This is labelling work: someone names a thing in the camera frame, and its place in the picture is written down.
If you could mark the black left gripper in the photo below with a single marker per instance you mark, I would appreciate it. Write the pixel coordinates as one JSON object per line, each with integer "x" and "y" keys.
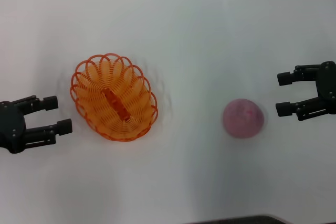
{"x": 11, "y": 127}

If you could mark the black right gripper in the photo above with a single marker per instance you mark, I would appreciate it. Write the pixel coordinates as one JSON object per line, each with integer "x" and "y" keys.
{"x": 327, "y": 87}

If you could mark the pink peach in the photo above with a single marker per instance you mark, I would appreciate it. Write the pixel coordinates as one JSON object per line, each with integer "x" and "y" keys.
{"x": 242, "y": 118}

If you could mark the orange woven plastic basket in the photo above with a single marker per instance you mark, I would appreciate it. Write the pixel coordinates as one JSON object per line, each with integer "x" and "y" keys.
{"x": 115, "y": 103}

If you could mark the dark curved robot base edge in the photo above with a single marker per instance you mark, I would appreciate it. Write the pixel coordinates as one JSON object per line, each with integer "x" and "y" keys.
{"x": 236, "y": 220}

